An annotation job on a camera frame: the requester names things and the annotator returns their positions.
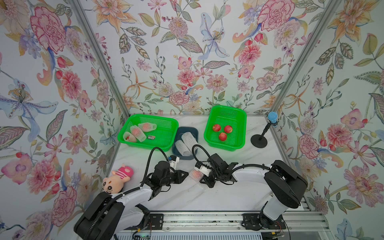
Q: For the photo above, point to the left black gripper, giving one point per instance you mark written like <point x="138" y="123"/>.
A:
<point x="178" y="175"/>

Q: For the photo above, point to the blue microphone on black stand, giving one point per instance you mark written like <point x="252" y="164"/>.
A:
<point x="260" y="141"/>

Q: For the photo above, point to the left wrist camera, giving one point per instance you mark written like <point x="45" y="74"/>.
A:
<point x="173" y="161"/>

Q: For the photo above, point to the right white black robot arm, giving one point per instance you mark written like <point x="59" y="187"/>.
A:
<point x="286" y="185"/>

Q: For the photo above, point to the pink plush toy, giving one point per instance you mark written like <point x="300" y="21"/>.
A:
<point x="115" y="183"/>

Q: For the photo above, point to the green plastic basket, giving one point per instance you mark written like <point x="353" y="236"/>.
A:
<point x="224" y="116"/>
<point x="165" y="133"/>

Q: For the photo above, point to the right green plastic basket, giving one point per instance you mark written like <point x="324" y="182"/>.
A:
<point x="224" y="116"/>

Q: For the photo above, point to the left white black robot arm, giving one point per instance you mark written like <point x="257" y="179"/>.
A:
<point x="109" y="214"/>

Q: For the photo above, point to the left green plastic basket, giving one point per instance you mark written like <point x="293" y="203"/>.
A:
<point x="165" y="133"/>

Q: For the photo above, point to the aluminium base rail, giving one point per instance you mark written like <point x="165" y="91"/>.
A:
<point x="291" y="221"/>

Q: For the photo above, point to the red apple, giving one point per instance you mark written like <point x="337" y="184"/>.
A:
<point x="216" y="128"/>
<point x="223" y="136"/>

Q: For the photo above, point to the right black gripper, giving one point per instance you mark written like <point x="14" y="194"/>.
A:
<point x="207" y="181"/>

